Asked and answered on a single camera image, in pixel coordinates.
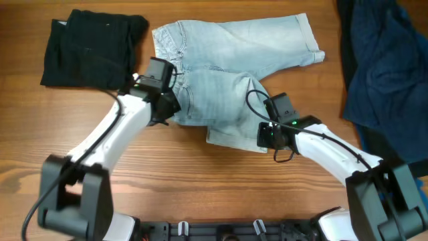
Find folded black garment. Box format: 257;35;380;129
40;9;148;90

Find black cable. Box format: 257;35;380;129
245;89;399;241
21;72;183;241

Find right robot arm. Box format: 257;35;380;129
257;93;427;241

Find right black cable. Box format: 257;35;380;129
245;89;399;241

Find left black cable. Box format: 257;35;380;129
21;72;183;241

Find dark blue garment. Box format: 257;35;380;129
340;0;428;202

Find light blue denim shorts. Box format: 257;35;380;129
152;13;325;153

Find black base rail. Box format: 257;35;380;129
140;219;325;241

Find black garment under pile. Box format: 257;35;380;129
336;0;428;178

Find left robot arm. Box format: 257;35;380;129
21;57;181;240

